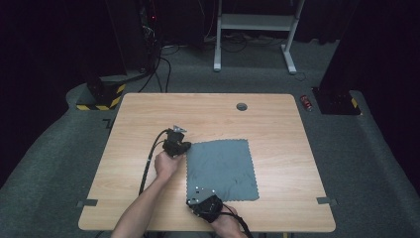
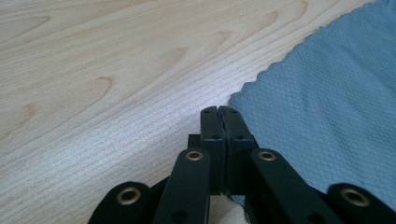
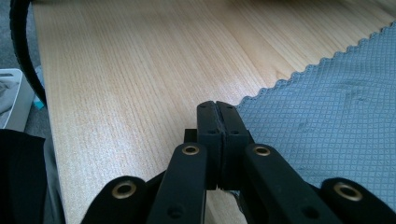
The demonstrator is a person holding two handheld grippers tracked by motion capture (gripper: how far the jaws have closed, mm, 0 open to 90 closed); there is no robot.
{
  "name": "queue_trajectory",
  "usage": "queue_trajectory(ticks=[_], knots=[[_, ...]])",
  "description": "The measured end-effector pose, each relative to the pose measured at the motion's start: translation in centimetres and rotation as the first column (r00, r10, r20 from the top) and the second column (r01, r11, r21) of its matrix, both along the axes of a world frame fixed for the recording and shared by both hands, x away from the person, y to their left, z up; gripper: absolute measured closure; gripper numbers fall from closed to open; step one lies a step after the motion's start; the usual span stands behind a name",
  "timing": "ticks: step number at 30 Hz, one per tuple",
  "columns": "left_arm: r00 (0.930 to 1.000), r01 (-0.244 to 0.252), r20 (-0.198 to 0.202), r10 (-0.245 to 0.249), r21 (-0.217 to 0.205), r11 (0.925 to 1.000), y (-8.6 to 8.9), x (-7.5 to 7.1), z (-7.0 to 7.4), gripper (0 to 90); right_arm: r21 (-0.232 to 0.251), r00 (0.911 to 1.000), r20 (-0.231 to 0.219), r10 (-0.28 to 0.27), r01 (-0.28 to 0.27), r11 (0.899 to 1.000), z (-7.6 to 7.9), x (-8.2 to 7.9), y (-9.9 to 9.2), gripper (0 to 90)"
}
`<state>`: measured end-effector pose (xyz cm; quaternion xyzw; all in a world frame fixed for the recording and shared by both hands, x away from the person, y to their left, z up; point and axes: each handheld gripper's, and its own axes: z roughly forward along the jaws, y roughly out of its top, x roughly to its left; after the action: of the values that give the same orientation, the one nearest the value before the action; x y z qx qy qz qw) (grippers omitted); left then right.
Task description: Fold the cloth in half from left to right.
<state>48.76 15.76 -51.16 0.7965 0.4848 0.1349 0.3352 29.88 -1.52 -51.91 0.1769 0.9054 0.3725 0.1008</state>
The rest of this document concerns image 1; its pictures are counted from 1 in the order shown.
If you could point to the black base with yellow mark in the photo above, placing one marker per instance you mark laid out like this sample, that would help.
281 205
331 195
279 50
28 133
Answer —
336 102

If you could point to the person's left hand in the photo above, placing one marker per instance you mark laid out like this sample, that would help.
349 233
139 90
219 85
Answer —
166 165

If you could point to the grey cloth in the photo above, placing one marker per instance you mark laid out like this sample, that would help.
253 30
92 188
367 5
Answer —
221 170

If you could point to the black yellow striped base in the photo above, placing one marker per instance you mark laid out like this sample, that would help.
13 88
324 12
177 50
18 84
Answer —
105 95

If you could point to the white metal stand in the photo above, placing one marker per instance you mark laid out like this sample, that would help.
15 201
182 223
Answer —
257 23

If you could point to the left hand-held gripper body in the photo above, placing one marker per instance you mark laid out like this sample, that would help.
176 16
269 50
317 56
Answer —
173 143

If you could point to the person's right hand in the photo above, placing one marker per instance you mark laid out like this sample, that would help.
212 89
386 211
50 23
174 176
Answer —
228 223

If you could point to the grey table grommet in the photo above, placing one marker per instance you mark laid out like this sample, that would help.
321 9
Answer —
241 106

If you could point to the black column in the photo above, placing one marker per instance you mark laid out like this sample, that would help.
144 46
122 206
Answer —
343 46

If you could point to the black cabinet with red light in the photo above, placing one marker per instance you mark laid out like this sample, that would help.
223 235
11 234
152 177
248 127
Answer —
138 36

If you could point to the grey tape piece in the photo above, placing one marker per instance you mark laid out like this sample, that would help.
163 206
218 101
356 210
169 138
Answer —
87 203
327 200

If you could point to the red can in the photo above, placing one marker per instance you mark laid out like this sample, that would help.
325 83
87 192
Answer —
306 102

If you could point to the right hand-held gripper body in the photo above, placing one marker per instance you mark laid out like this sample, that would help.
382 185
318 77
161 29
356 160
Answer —
206 205

